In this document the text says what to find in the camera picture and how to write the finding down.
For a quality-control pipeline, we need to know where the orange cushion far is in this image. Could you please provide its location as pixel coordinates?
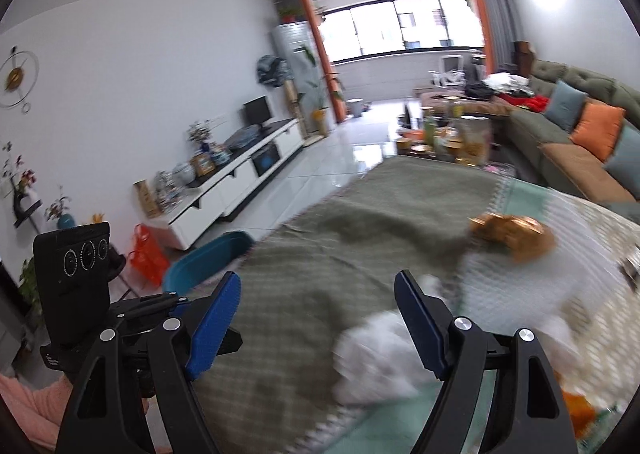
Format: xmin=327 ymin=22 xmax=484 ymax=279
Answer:
xmin=570 ymin=102 xmax=625 ymax=162

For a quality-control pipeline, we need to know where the white standing air conditioner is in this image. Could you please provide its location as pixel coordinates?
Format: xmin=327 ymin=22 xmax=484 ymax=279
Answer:
xmin=272 ymin=21 xmax=335 ymax=133

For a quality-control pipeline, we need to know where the white plastic bag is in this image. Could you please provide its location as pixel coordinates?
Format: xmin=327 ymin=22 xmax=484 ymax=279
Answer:
xmin=332 ymin=309 xmax=436 ymax=406

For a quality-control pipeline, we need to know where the gold foil wrapper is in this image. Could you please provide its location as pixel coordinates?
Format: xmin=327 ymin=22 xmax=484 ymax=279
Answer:
xmin=469 ymin=212 xmax=555 ymax=262

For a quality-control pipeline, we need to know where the white black tv cabinet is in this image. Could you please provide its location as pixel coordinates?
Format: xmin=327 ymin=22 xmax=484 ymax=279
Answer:
xmin=145 ymin=119 xmax=304 ymax=251

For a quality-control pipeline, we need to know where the window with black frame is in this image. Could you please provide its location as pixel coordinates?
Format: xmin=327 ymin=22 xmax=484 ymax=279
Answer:
xmin=320 ymin=0 xmax=485 ymax=62

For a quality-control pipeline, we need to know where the small black monitor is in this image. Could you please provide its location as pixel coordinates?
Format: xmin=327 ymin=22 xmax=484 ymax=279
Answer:
xmin=243 ymin=96 xmax=272 ymax=129

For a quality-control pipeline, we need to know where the black plant stand shelf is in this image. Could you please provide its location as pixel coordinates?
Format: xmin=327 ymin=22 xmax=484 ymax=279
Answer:
xmin=0 ymin=141 xmax=76 ymax=235

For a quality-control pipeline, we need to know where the cluttered coffee table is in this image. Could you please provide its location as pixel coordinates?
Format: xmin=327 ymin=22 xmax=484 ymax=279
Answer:
xmin=395 ymin=96 xmax=495 ymax=167

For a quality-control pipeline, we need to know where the teal cushion far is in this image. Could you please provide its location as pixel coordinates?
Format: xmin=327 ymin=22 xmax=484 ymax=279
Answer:
xmin=544 ymin=80 xmax=587 ymax=132

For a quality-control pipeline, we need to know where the round gold wall clock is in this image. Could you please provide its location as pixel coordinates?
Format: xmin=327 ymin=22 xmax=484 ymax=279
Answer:
xmin=0 ymin=46 xmax=40 ymax=114

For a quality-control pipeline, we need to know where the white office chair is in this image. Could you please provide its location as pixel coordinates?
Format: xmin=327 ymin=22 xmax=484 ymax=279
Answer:
xmin=431 ymin=55 xmax=465 ymax=88

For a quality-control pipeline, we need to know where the left orange curtain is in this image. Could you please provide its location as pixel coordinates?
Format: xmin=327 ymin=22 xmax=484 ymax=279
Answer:
xmin=299 ymin=0 xmax=346 ymax=123

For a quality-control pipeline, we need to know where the orange peel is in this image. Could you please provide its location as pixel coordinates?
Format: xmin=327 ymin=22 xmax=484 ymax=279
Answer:
xmin=562 ymin=391 xmax=597 ymax=440

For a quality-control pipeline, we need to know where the small white trash can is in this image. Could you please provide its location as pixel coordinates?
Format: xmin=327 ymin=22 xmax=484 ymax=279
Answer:
xmin=345 ymin=98 xmax=363 ymax=118

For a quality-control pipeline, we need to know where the teal plastic trash bin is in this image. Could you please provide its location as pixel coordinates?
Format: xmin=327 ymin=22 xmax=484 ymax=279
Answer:
xmin=162 ymin=231 xmax=255 ymax=296

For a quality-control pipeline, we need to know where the potted tall green plant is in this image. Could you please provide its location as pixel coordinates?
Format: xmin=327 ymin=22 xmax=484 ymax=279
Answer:
xmin=294 ymin=44 xmax=330 ymax=137

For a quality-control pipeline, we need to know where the white foam wrap sheet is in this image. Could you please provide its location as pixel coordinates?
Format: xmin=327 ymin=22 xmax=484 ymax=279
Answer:
xmin=457 ymin=180 xmax=637 ymax=335

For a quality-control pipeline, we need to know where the right orange grey curtain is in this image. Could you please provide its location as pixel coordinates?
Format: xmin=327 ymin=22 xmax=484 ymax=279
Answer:
xmin=475 ymin=0 xmax=522 ymax=73

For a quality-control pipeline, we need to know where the teal cushion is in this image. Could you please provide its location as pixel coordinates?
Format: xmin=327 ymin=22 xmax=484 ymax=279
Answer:
xmin=544 ymin=80 xmax=587 ymax=132
xmin=604 ymin=125 xmax=640 ymax=199

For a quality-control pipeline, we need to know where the green and brown sectional sofa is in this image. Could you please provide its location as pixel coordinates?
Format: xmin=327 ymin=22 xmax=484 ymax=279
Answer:
xmin=506 ymin=59 xmax=639 ymax=222

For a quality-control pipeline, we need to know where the teal cushion near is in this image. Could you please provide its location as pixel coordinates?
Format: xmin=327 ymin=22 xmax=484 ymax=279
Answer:
xmin=604 ymin=125 xmax=640 ymax=199

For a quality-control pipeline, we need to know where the pile of clothes on sofa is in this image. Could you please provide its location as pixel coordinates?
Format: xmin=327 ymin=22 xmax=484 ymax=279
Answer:
xmin=463 ymin=72 xmax=550 ymax=114

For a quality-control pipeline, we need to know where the blue garment on rack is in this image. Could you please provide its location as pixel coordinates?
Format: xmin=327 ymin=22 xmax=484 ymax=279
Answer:
xmin=256 ymin=55 xmax=292 ymax=88

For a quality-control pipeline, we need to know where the orange plastic bag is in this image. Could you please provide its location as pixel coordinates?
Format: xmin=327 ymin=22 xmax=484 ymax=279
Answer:
xmin=128 ymin=224 xmax=170 ymax=287

